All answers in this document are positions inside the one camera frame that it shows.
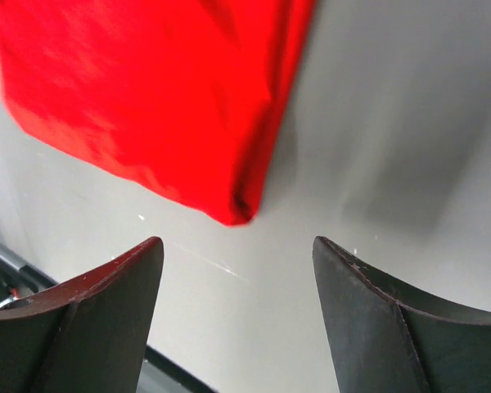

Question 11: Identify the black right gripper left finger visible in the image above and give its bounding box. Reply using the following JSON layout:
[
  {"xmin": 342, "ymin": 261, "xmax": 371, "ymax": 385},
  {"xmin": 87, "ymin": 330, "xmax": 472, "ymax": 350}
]
[{"xmin": 0, "ymin": 237, "xmax": 164, "ymax": 392}]

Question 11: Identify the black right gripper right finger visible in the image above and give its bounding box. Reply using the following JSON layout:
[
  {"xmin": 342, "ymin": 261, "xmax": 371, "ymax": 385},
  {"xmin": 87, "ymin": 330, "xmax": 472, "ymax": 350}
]
[{"xmin": 313, "ymin": 237, "xmax": 491, "ymax": 392}]

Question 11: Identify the red t shirt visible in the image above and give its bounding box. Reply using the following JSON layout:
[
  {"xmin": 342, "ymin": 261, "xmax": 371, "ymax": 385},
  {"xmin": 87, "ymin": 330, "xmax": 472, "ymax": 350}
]
[{"xmin": 0, "ymin": 1, "xmax": 315, "ymax": 226}]

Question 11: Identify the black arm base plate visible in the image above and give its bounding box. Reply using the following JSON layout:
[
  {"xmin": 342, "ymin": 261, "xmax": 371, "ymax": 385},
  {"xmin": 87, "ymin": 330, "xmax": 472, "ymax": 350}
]
[{"xmin": 0, "ymin": 231, "xmax": 214, "ymax": 393}]

